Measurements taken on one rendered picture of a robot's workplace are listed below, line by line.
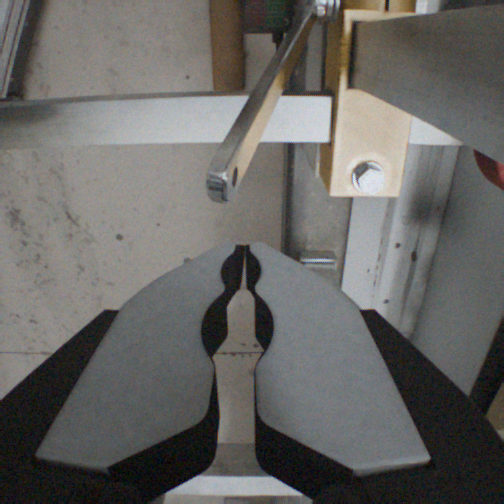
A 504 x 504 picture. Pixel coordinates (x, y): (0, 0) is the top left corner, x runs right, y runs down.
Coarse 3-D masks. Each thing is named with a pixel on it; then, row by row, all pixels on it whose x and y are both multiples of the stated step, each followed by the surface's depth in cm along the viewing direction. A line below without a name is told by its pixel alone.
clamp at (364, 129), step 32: (352, 0) 21; (384, 0) 20; (416, 0) 21; (352, 32) 21; (352, 96) 23; (352, 128) 23; (384, 128) 23; (320, 160) 29; (352, 160) 25; (384, 160) 25; (352, 192) 26; (384, 192) 26
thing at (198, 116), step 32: (96, 96) 25; (128, 96) 25; (160, 96) 24; (192, 96) 24; (224, 96) 24; (288, 96) 24; (320, 96) 24; (0, 128) 24; (32, 128) 24; (64, 128) 24; (96, 128) 24; (128, 128) 24; (160, 128) 25; (192, 128) 25; (224, 128) 25; (288, 128) 25; (320, 128) 25; (416, 128) 24
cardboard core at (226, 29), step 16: (224, 0) 85; (240, 0) 87; (224, 16) 87; (240, 16) 89; (224, 32) 89; (240, 32) 90; (224, 48) 90; (240, 48) 92; (224, 64) 92; (240, 64) 94; (224, 80) 94; (240, 80) 96
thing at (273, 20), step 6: (270, 0) 34; (276, 0) 34; (282, 0) 34; (270, 6) 34; (276, 6) 34; (282, 6) 34; (270, 12) 34; (276, 12) 34; (282, 12) 34; (270, 18) 35; (276, 18) 35; (282, 18) 35; (270, 24) 35; (276, 24) 35; (282, 24) 35
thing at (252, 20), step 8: (248, 0) 34; (256, 0) 34; (264, 0) 34; (248, 8) 34; (256, 8) 34; (264, 8) 34; (248, 16) 35; (256, 16) 35; (264, 16) 35; (248, 24) 35; (256, 24) 35; (264, 24) 35
